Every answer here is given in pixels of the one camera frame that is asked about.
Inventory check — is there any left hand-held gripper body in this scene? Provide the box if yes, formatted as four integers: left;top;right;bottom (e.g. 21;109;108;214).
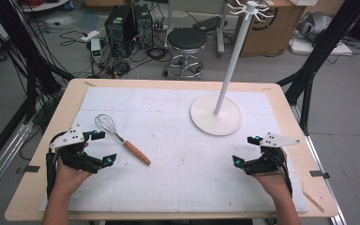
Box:
49;124;104;174

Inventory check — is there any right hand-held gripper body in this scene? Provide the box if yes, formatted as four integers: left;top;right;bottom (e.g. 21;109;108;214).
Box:
243;131;301;176

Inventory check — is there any person's right hand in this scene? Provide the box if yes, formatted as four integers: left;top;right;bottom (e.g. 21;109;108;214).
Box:
251;164;293;199

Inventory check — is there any person's left hand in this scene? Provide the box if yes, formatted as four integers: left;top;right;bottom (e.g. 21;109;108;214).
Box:
51;149;94;196

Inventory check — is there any white hook stand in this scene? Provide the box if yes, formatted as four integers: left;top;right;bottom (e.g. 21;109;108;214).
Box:
189;0;276;137

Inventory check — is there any black tape strip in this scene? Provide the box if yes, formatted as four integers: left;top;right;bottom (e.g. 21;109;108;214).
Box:
308;170;331;180
14;165;41;175

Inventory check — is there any white grid mat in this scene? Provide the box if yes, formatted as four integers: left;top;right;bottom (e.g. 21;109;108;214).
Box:
39;86;309;214

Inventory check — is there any thin wooden stick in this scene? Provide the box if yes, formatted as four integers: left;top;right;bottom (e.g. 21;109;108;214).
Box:
302;189;325;214

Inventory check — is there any white device with green display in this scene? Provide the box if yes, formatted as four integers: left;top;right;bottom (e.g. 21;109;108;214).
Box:
90;37;103;64

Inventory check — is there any white power strip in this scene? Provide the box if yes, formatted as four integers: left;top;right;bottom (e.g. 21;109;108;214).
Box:
80;29;101;43

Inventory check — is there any large black computer tower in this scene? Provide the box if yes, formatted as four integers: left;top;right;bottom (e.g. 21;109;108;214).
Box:
104;5;136;59

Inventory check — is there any cardboard box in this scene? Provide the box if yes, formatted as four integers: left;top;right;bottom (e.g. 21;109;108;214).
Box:
232;0;308;58

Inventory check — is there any slim black computer tower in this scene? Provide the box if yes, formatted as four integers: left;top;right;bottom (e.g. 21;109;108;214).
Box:
132;4;155;50

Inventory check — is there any grey vacuum cleaner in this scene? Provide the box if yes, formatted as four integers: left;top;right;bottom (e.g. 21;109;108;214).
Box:
295;11;335;43

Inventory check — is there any black round stool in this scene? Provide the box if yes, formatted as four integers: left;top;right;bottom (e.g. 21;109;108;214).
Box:
162;27;209;82

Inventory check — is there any wire whisk with wooden handle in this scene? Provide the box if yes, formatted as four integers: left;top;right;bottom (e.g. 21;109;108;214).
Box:
94;113;153;167

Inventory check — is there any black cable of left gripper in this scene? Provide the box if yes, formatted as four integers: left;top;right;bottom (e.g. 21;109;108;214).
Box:
45;132;65;201

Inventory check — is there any aluminium rail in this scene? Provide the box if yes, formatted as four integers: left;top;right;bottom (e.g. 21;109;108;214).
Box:
290;104;348;225
0;120;37;205

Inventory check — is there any black metal frame stand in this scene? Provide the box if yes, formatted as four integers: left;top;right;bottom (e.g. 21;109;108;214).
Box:
276;0;360;136
0;0;76;125

